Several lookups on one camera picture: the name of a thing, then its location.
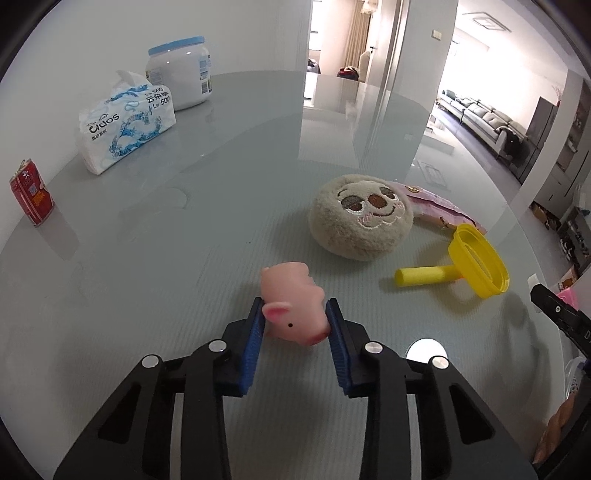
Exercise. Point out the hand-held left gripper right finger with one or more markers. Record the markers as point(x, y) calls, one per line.
point(341, 355)

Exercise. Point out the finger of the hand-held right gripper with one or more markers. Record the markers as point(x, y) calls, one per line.
point(551, 302)

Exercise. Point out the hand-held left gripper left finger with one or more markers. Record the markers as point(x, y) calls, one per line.
point(251, 350)

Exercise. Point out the pink rubber pig toy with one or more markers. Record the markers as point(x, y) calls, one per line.
point(295, 300)

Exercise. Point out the yellow plastic strainer scoop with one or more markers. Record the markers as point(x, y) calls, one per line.
point(420, 276)

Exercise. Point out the round beige plush toy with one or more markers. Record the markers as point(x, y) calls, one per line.
point(351, 226)

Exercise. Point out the pink snack packet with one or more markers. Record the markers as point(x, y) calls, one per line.
point(434, 203)

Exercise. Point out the person's right hand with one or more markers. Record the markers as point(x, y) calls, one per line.
point(558, 429)

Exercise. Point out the shoe rack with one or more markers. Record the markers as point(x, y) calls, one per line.
point(575, 235)

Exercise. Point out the cardboard box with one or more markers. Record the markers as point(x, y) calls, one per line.
point(545, 216)

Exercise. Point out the dark refrigerator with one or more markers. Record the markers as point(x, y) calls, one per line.
point(538, 134)

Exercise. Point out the tall grey shelf cabinet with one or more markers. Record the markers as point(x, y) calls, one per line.
point(577, 115)

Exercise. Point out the grey sofa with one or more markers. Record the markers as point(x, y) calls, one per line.
point(480, 117)

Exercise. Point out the white blue tissue pack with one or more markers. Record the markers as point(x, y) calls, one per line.
point(124, 124)

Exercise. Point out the red drink can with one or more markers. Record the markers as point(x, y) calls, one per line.
point(32, 194)

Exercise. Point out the white jar with blue lid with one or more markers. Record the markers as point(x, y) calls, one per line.
point(184, 74)

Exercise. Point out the square ceiling lamp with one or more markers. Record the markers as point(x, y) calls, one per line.
point(487, 22)

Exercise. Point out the white room door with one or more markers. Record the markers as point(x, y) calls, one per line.
point(383, 41)

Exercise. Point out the beige curtain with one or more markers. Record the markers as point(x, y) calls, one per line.
point(356, 32)

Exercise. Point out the wall light switch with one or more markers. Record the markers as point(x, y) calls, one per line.
point(437, 33)

